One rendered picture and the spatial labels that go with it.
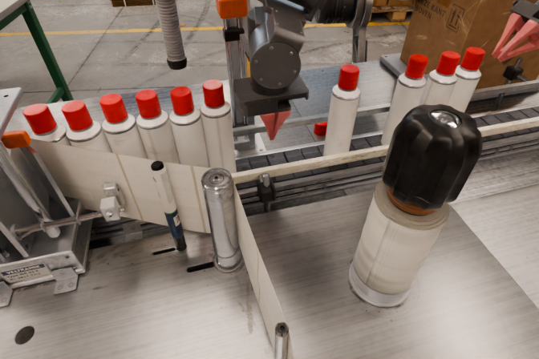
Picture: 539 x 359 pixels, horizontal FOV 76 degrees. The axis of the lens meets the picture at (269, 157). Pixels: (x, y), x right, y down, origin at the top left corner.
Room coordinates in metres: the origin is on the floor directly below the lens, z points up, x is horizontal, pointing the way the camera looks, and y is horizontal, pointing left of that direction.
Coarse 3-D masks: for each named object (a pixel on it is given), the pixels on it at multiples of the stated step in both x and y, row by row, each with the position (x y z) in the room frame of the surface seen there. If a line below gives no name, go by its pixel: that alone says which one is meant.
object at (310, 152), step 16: (512, 112) 0.71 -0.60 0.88; (528, 112) 0.71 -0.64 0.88; (528, 128) 0.64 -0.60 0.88; (352, 144) 0.59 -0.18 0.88; (368, 144) 0.59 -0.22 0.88; (240, 160) 0.53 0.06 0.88; (256, 160) 0.53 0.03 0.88; (272, 160) 0.53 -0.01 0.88; (288, 160) 0.53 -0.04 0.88; (368, 160) 0.53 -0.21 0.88; (384, 160) 0.53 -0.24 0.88; (288, 176) 0.49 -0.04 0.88; (304, 176) 0.49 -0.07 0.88
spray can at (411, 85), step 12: (408, 60) 0.59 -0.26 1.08; (420, 60) 0.58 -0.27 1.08; (408, 72) 0.58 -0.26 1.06; (420, 72) 0.57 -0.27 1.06; (396, 84) 0.59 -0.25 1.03; (408, 84) 0.57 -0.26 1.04; (420, 84) 0.56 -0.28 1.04; (396, 96) 0.58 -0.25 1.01; (408, 96) 0.56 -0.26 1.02; (420, 96) 0.57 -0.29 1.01; (396, 108) 0.57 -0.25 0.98; (408, 108) 0.56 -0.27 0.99; (396, 120) 0.57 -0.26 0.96; (384, 132) 0.58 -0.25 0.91; (384, 144) 0.57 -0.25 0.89
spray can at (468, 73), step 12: (468, 48) 0.62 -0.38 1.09; (480, 48) 0.63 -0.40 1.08; (468, 60) 0.61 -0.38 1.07; (480, 60) 0.60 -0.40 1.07; (456, 72) 0.61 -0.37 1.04; (468, 72) 0.60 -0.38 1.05; (456, 84) 0.60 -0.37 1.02; (468, 84) 0.59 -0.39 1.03; (456, 96) 0.60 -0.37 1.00; (468, 96) 0.59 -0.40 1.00; (456, 108) 0.59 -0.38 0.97
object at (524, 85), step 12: (516, 84) 0.70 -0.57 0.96; (528, 84) 0.71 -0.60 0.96; (360, 108) 0.61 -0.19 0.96; (372, 108) 0.61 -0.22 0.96; (384, 108) 0.61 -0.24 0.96; (288, 120) 0.56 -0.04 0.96; (300, 120) 0.56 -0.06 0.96; (312, 120) 0.57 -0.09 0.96; (324, 120) 0.58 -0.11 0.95; (240, 132) 0.53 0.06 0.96; (252, 132) 0.54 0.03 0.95
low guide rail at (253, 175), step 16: (480, 128) 0.60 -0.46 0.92; (496, 128) 0.60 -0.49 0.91; (512, 128) 0.61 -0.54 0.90; (304, 160) 0.50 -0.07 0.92; (320, 160) 0.50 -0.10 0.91; (336, 160) 0.50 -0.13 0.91; (352, 160) 0.51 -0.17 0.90; (240, 176) 0.45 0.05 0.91; (256, 176) 0.46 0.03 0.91; (272, 176) 0.47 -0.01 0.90
